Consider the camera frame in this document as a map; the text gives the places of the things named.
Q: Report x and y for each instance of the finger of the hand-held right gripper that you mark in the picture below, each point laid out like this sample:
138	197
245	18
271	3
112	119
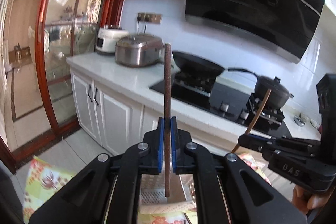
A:
262	137
252	142

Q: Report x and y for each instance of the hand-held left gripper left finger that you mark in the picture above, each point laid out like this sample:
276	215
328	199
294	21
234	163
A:
160	145

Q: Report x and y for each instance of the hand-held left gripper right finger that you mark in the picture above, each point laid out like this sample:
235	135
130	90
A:
173	145

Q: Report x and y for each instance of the brown wooden chopstick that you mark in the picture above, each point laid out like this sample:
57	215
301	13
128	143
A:
258	111
167	82

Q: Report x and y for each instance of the white perforated utensil holder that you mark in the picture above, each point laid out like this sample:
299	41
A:
152	196

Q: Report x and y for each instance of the person's right hand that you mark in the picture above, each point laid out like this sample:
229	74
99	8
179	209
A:
307	200

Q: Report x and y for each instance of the black burner grate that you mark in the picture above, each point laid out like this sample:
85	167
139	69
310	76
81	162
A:
270	115
194	82

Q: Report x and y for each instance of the silver stove knob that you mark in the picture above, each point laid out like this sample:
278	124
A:
245	114
224	106

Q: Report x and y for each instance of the small metal dish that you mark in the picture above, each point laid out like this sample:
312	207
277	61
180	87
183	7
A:
299	121

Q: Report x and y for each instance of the black lidded pot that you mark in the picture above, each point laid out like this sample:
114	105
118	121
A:
273	92

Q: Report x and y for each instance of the small white object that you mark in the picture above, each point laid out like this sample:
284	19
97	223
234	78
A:
312	123

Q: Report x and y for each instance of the black glass gas stove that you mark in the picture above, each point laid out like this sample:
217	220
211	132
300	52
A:
231	98

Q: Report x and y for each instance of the white base cabinet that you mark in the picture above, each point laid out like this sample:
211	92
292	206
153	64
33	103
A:
115	113

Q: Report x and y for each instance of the black wok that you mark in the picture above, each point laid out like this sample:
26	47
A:
197	64

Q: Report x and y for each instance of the white stone countertop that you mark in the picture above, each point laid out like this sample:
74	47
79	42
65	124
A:
110	69

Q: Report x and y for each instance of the silver rice cooker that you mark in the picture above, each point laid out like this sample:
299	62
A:
136	53

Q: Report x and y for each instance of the white kitchen appliance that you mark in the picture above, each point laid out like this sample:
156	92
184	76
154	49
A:
105	40

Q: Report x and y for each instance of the floral tablecloth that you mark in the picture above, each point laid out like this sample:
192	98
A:
44	182

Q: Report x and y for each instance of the red framed glass sliding door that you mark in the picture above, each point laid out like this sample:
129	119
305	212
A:
41	29

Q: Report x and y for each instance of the wooden side table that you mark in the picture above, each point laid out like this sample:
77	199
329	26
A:
19	56

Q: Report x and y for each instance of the metal wall socket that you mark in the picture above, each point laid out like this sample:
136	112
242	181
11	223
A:
151	18

